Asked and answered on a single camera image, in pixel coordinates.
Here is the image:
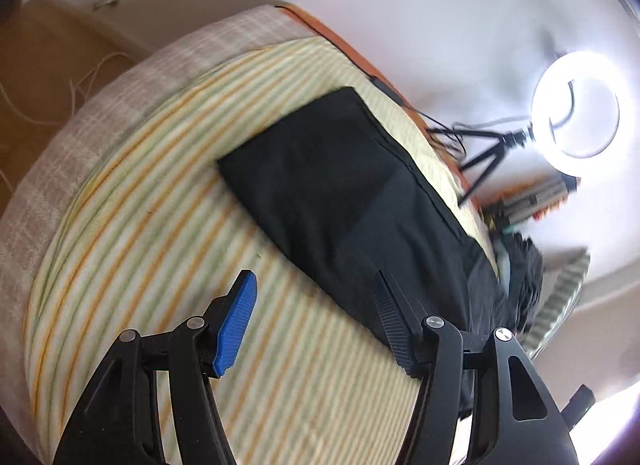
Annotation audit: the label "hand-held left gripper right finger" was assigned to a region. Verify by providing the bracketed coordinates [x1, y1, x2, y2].
[372, 270, 580, 465]

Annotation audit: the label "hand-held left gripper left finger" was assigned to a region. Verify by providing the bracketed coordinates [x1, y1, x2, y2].
[52, 269, 258, 465]

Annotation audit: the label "black pants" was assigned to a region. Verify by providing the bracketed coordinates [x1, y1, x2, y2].
[216, 87, 507, 421]

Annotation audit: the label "striped bed sheet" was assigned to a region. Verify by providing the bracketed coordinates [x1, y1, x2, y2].
[23, 36, 496, 465]

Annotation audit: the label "pile of dark clothes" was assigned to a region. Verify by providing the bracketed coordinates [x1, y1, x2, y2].
[492, 232, 545, 338]

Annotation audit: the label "striped pillow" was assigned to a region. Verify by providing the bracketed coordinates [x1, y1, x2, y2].
[525, 251, 592, 358]

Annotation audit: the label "grey orange box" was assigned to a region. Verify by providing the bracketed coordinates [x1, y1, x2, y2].
[492, 174, 581, 228]

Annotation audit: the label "black tripod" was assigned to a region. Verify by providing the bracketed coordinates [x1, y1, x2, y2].
[428, 121, 532, 206]

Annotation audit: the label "plaid mattress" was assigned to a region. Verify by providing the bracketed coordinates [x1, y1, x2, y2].
[0, 5, 321, 331]

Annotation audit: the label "black cable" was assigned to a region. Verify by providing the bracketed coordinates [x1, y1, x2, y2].
[367, 76, 471, 156]

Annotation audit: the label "orange bed frame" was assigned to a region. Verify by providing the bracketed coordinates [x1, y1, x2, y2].
[276, 4, 488, 218]

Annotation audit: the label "white ring light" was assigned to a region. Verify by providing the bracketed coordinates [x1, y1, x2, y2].
[531, 50, 621, 160]

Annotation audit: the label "white cable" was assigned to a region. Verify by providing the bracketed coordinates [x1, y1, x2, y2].
[0, 52, 135, 196]

